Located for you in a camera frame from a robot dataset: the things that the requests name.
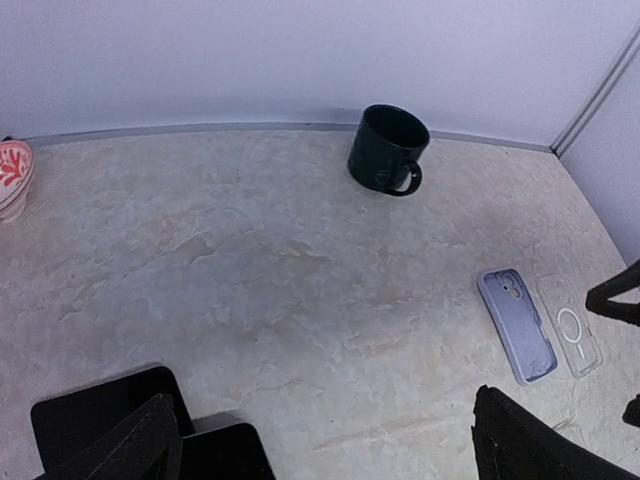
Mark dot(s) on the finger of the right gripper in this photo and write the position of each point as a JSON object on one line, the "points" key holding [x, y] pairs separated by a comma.
{"points": [[631, 415], [599, 300]]}

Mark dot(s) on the black phone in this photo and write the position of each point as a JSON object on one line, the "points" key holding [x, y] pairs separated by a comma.
{"points": [[232, 452], [65, 425]]}

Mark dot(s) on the clear phone case right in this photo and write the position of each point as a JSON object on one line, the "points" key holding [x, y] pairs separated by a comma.
{"points": [[572, 328]]}

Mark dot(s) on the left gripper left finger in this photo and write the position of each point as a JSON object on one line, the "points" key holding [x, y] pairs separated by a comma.
{"points": [[145, 445]]}

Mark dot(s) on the black phone bottom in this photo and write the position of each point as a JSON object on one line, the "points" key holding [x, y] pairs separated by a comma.
{"points": [[232, 452]]}

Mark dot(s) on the lavender phone case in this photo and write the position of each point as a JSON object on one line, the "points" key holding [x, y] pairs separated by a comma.
{"points": [[518, 324]]}

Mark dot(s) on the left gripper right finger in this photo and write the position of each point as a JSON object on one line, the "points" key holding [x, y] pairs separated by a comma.
{"points": [[511, 443]]}

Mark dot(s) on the right aluminium frame post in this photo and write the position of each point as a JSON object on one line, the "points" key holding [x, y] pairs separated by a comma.
{"points": [[615, 71]]}

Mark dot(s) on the dark green mug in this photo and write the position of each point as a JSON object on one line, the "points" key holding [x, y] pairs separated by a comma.
{"points": [[386, 150]]}

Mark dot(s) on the red white patterned bowl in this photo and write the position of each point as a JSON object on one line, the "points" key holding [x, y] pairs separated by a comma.
{"points": [[17, 173]]}

